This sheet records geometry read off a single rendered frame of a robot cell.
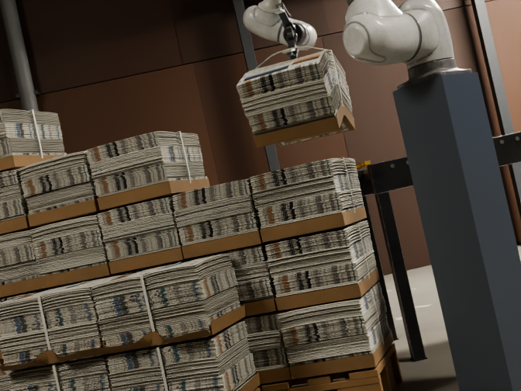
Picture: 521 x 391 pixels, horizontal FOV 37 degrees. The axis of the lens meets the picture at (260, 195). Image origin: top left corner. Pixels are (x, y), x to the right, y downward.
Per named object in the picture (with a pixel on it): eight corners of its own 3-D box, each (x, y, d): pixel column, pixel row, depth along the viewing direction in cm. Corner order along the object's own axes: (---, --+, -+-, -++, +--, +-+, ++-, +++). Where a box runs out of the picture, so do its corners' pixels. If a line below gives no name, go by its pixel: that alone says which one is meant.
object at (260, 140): (339, 128, 249) (336, 115, 247) (257, 148, 257) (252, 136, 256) (344, 113, 263) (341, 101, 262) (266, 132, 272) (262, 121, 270)
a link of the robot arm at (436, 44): (466, 56, 251) (450, -10, 252) (428, 59, 241) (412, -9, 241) (429, 70, 265) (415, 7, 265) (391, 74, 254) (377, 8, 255)
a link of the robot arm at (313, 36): (306, 53, 291) (274, 42, 294) (315, 56, 306) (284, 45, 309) (316, 25, 289) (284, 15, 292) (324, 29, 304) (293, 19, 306)
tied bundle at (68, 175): (98, 212, 275) (84, 149, 276) (29, 229, 285) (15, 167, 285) (146, 205, 311) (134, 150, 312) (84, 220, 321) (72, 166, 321)
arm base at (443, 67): (481, 72, 255) (477, 55, 255) (440, 75, 240) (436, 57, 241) (436, 86, 269) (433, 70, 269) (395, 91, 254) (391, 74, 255)
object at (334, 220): (377, 368, 247) (342, 211, 248) (67, 413, 283) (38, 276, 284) (395, 340, 283) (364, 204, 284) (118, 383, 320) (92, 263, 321)
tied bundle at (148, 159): (172, 195, 266) (157, 129, 267) (98, 212, 275) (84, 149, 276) (212, 190, 302) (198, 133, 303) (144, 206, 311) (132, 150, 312)
